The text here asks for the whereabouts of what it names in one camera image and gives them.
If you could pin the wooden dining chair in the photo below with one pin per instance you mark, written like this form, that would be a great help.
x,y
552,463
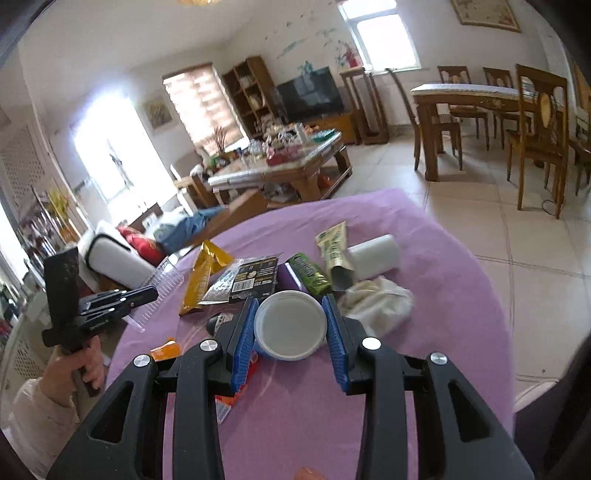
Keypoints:
x,y
582,152
540,138
406,106
455,76
498,78

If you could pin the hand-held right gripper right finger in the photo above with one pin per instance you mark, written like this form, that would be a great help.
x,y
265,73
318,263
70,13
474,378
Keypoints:
x,y
334,341

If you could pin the crumpled white tissue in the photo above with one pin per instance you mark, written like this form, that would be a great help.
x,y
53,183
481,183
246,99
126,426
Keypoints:
x,y
376,304

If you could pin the white round plastic container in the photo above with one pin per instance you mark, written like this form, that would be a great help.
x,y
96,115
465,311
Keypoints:
x,y
290,330

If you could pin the blue clothing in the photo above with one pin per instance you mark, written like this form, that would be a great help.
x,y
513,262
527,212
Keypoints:
x,y
189,226

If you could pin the green and white sachet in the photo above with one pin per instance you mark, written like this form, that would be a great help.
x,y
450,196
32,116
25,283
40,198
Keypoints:
x,y
334,251

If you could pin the tall wooden plant stand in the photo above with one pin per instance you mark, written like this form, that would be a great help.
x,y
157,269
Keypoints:
x,y
364,106

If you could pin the small orange wrapper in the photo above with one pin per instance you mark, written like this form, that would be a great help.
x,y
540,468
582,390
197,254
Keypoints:
x,y
166,350

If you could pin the clear ribbed plastic tray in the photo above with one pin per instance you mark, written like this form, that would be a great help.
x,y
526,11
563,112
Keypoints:
x,y
161,288

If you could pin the black flat television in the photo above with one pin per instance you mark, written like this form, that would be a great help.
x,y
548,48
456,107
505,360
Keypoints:
x,y
311,97

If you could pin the person's left forearm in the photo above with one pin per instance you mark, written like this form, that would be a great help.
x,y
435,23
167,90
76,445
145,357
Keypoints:
x,y
39,415

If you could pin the wooden dining table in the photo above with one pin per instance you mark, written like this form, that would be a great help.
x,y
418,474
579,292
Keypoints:
x,y
461,94

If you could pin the vase with dry branches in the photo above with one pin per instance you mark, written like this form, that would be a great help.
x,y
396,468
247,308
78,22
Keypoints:
x,y
219,138

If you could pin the large framed floral picture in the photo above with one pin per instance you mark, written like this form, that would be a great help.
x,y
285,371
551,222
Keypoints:
x,y
485,14

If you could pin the red potted flowers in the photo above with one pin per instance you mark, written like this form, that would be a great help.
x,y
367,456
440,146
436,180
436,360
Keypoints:
x,y
351,57

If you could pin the green chewing gum pack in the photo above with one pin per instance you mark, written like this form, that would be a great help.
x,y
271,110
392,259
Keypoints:
x,y
309,274

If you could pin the wooden coffee table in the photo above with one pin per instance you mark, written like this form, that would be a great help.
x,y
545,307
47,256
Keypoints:
x,y
295,173

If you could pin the red patterned cushion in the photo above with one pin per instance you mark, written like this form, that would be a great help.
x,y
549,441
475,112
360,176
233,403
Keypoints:
x,y
138,244

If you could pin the person's right hand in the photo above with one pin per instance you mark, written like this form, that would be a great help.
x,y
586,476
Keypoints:
x,y
310,474

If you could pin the small framed flower picture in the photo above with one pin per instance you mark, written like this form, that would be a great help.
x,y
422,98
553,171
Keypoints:
x,y
157,111

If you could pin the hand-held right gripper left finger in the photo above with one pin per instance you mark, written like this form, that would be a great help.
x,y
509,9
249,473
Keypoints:
x,y
242,341

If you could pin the yellow artificial flowers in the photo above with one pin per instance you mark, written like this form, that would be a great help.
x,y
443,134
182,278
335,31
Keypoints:
x,y
57,203

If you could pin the red basket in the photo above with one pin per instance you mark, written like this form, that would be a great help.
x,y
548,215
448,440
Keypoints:
x,y
277,159

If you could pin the wooden sofa frame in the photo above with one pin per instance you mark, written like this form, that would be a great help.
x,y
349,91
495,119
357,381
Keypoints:
x,y
240,207

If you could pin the striped window blinds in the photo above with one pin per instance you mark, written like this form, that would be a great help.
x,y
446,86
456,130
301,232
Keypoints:
x,y
203,108

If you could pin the red and orange wrapper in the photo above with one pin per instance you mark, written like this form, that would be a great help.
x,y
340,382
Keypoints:
x,y
231,402

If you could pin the green tray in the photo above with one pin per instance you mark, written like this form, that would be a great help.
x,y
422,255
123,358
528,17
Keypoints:
x,y
325,135

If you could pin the wooden television stand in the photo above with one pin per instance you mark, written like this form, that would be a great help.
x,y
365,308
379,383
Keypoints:
x,y
334,127

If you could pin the wooden armchair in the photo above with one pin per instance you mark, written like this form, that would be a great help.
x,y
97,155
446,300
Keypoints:
x,y
189,182

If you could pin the white paper roll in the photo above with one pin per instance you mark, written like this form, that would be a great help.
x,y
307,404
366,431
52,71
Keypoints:
x,y
374,256

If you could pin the wooden bookshelf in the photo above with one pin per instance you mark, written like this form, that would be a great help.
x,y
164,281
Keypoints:
x,y
251,92

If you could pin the white framed window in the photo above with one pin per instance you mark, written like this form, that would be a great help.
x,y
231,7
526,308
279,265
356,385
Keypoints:
x,y
378,34

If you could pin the person's left hand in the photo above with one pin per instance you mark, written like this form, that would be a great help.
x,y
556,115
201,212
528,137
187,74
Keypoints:
x,y
90,367

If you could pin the ceiling lamp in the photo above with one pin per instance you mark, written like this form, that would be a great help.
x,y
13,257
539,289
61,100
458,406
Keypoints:
x,y
198,2

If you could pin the yellow snack wrapper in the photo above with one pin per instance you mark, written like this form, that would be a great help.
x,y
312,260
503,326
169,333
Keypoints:
x,y
201,281

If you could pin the black button battery card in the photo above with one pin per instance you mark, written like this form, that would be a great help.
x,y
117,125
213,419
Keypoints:
x,y
254,277

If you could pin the silver foil wrapper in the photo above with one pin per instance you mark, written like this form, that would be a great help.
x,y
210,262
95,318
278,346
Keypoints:
x,y
220,290

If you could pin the glass balcony door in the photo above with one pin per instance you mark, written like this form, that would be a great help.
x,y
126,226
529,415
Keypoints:
x,y
108,157

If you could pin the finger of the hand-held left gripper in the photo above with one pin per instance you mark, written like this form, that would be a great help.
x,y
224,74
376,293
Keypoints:
x,y
108,314
138,294

